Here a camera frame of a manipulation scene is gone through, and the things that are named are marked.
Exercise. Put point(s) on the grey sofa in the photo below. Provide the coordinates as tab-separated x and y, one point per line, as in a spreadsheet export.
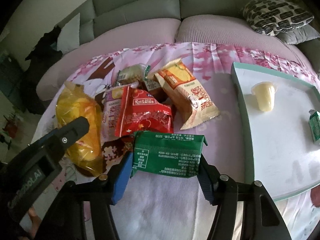
109	25

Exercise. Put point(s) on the person left hand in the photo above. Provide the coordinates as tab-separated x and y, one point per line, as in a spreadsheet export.
35	222

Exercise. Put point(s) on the jelly pudding cup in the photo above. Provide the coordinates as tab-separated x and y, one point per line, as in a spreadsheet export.
264	93

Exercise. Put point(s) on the orange swiss roll packet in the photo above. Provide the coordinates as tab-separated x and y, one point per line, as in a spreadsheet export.
186	93

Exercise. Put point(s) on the brown milk biscuit packet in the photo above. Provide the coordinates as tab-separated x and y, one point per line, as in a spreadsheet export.
113	151

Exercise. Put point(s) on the purple swiss roll packet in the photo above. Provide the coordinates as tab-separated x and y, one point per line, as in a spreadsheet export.
112	103

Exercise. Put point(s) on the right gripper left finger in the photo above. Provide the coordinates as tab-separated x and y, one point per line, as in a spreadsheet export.
120	175

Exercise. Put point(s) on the teal white box tray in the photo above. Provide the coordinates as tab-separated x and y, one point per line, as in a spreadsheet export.
279	148

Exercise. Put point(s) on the dark green biscuit packet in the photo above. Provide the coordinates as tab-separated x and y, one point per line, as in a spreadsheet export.
168	154

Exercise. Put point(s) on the round cookies clear packet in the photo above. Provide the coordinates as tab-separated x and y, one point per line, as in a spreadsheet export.
132	74

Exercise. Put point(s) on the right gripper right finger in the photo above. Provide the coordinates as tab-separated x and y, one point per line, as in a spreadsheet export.
208	177

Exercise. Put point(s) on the pink sofa seat cover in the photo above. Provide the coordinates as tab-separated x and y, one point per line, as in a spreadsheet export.
156	32

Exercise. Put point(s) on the yellow soft bread packet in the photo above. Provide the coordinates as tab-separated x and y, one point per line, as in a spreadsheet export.
80	127

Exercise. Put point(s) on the red snack packet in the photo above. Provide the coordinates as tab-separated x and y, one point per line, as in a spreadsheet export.
140	111

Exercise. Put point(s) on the grey cushion right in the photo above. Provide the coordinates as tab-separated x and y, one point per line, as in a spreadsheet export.
299	35

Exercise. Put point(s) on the dark clothing on sofa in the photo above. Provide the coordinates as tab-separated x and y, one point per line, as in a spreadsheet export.
44	55

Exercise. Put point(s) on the black white patterned cushion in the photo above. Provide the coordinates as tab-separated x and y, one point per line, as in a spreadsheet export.
271	17

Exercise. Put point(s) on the cartoon print cloth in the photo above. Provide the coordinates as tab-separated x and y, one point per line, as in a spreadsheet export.
155	206

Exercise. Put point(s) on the light grey cushion left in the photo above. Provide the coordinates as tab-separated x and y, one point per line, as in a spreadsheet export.
69	38

